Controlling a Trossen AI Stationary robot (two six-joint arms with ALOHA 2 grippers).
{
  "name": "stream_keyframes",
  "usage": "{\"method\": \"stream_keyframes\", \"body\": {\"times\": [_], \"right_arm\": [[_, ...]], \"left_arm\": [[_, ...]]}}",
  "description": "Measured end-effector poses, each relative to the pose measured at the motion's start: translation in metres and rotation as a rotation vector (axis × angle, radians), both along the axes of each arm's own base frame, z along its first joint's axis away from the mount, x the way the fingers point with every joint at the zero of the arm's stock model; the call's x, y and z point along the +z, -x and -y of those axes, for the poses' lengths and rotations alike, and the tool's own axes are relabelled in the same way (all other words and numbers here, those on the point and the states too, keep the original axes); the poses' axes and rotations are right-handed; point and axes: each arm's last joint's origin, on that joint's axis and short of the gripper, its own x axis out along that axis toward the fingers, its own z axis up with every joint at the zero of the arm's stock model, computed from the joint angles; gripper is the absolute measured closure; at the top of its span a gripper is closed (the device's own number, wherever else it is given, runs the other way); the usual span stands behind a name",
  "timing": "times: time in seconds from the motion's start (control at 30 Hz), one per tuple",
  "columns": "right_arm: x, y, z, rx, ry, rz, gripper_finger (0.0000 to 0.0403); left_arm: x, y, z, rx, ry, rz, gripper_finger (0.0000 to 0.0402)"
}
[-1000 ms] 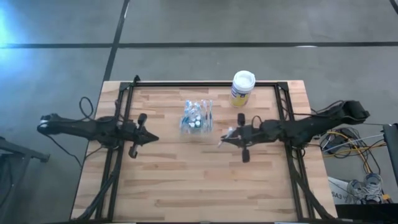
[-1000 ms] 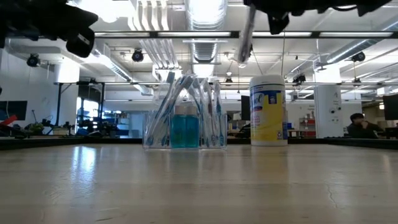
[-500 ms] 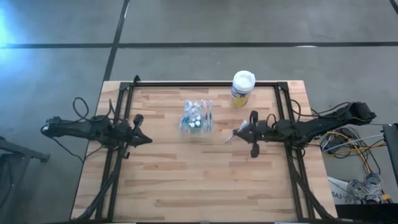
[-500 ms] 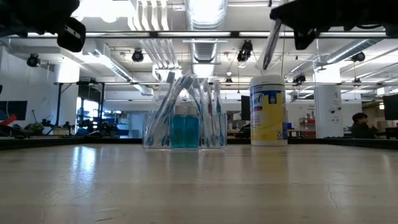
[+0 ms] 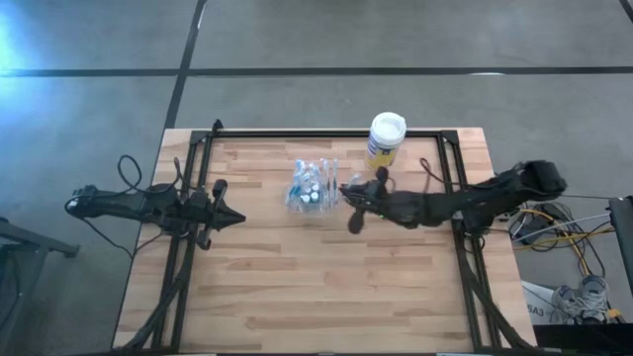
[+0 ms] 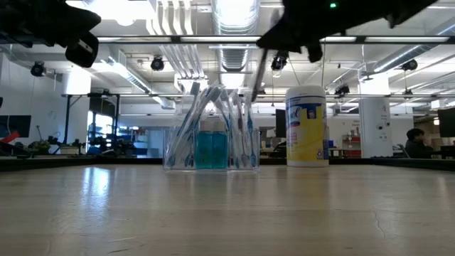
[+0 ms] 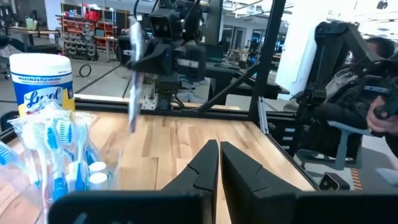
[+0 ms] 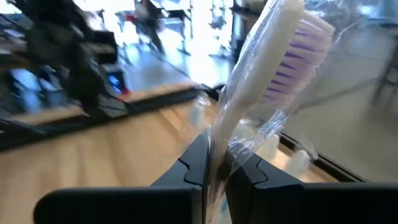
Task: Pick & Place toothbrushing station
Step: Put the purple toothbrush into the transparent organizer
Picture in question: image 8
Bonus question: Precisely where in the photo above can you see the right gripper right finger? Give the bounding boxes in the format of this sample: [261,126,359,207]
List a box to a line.
[224,145,398,224]

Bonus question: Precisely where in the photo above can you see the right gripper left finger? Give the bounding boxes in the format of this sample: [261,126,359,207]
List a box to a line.
[33,134,210,224]

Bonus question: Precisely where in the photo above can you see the blue white toothbrush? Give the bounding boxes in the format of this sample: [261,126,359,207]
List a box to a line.
[285,149,312,178]

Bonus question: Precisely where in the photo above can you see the pile of blue toothbrushes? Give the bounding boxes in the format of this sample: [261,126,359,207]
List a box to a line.
[205,0,338,224]

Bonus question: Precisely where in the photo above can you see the black metal rig frame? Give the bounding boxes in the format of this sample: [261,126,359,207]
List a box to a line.
[0,85,366,184]

